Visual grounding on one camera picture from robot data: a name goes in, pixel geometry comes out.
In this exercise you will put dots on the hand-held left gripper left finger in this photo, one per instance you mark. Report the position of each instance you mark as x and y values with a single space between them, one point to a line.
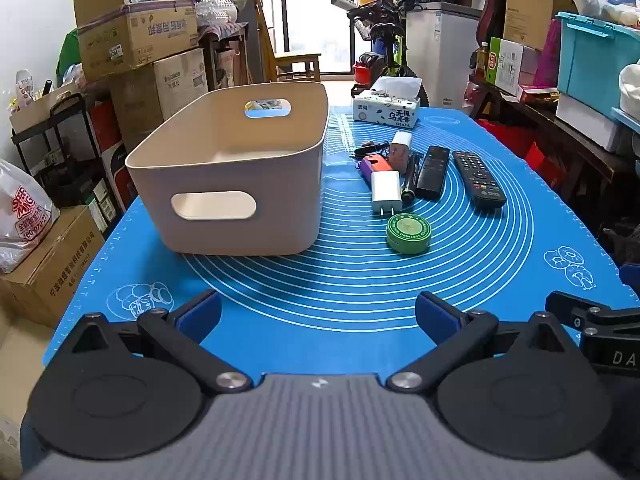
200 316

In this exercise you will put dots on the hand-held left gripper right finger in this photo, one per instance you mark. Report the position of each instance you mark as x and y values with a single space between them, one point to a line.
434 314

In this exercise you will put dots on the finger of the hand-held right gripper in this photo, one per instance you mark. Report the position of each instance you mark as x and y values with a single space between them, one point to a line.
567 306

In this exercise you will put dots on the green round tin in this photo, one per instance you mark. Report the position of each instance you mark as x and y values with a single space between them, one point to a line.
409 232

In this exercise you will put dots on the white charger plug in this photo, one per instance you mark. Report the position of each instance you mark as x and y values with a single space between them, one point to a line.
386 190

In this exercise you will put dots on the black marker pen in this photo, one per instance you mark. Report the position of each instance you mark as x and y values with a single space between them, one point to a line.
410 182

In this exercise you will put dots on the beige plastic storage bin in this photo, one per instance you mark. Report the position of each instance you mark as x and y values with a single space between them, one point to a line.
285 210

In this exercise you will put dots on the slim black remote control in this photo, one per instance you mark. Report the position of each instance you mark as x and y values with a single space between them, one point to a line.
432 172

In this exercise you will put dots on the black button remote control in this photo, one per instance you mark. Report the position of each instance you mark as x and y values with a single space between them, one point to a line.
479 177

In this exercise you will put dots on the orange purple box cutter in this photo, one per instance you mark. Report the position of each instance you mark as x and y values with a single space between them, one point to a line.
375 165

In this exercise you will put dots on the blue silicone baking mat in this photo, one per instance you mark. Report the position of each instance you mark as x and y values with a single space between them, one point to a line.
350 282

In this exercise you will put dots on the taped cardboard floor box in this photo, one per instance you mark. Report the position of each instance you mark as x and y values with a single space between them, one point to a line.
55 270

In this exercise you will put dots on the dark wooden side table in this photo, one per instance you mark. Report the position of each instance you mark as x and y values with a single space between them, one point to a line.
565 135

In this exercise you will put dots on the white flat box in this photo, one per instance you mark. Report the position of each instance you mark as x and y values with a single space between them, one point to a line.
585 122

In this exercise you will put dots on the red black appliance box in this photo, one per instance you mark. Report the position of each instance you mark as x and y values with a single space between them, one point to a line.
107 150

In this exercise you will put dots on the white red plastic bag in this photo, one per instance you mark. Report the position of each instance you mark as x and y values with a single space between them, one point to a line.
22 215

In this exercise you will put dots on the black shelf cart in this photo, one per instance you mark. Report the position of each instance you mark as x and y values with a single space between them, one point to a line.
65 160

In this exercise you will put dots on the white tissue box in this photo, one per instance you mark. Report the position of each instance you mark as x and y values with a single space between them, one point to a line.
385 110

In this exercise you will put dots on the plain brown cardboard box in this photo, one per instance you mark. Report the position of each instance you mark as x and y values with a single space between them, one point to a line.
170 90

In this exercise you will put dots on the white cloth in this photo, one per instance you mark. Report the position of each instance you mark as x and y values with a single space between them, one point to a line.
631 85

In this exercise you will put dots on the teal plastic storage crate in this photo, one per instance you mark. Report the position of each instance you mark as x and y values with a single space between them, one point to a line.
590 60

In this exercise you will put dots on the green white carton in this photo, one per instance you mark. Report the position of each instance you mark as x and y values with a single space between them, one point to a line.
505 65

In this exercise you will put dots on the red bucket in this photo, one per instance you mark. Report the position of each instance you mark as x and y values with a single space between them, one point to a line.
361 74

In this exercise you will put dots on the cooking oil bottle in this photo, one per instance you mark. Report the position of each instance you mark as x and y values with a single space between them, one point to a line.
481 62

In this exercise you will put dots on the cluttered wooden cabinet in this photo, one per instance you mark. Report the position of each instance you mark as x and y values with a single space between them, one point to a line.
225 60

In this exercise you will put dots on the white chest freezer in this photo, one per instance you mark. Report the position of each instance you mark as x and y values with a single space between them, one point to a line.
440 55

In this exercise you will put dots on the small cardboard box with clutter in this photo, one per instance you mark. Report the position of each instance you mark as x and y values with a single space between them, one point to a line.
40 107

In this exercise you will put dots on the green black bicycle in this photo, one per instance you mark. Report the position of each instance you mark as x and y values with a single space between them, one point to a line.
390 45

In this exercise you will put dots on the wooden chair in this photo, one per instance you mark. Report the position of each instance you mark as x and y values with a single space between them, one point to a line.
295 60

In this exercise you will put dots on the open printed cardboard box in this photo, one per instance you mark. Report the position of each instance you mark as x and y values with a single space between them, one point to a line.
135 40

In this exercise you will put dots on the green bag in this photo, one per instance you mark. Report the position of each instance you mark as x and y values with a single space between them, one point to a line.
67 57

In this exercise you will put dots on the tall brown cardboard box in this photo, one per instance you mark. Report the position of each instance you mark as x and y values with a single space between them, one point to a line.
530 0

